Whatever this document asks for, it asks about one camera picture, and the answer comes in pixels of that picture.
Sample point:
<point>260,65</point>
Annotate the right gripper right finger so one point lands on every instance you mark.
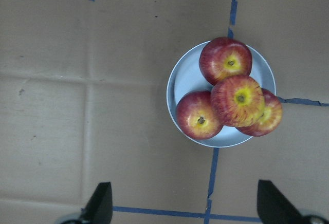
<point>274,207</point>

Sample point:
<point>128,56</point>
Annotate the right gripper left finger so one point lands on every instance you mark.
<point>99,208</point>

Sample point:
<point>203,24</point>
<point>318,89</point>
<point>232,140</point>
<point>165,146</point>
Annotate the yellow red apple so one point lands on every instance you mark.
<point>238,101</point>

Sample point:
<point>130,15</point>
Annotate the red apple on plate outer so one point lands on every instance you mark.
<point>269,120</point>

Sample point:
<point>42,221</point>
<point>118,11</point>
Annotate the red apple on plate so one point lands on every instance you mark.
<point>269,120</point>
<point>223,57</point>
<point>195,116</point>

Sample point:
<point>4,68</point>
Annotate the red apple on plate middle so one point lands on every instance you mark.
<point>195,116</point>

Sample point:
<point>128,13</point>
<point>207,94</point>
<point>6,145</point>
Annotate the red apple on plate far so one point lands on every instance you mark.
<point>223,57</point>

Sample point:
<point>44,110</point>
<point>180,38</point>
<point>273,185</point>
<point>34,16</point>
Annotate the light blue plate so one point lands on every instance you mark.
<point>187,77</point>

